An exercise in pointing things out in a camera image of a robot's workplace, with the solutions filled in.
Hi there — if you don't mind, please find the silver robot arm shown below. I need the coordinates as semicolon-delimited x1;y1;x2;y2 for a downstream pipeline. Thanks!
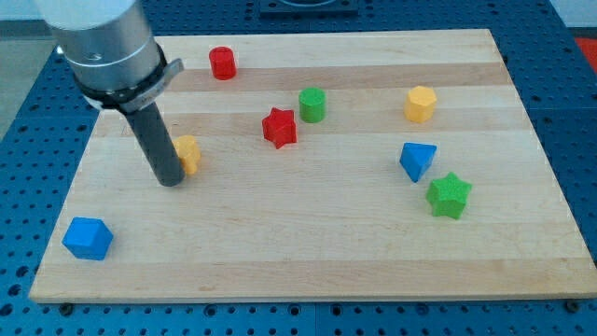
35;0;184;115

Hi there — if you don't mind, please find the blue triangle block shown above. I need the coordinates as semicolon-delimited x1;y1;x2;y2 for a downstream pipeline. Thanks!
398;142;437;183

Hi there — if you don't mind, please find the red star block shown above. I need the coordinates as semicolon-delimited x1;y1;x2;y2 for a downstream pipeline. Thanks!
262;107;298;149

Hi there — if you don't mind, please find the wooden board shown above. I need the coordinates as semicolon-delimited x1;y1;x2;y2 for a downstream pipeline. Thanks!
30;29;596;303

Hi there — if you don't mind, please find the green cylinder block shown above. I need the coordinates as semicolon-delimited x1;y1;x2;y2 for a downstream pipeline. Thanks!
298;87;326;123

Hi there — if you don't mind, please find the yellow block behind rod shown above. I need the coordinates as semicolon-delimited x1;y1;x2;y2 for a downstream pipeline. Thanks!
173;135;201;175

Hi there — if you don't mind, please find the red cylinder block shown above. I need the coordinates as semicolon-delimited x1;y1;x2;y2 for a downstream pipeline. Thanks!
209;46;237;80

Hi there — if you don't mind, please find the yellow hexagon block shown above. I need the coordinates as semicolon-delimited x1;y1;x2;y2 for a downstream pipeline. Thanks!
404;86;437;123

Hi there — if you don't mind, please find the green star block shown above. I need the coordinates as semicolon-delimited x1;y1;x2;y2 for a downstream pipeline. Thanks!
425;172;473;220

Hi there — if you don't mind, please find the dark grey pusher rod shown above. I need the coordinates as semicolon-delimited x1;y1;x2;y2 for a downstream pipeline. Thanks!
125;104;186;187

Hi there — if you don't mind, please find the blue cube block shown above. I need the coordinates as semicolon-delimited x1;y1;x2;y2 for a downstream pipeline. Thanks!
62;217;114;260

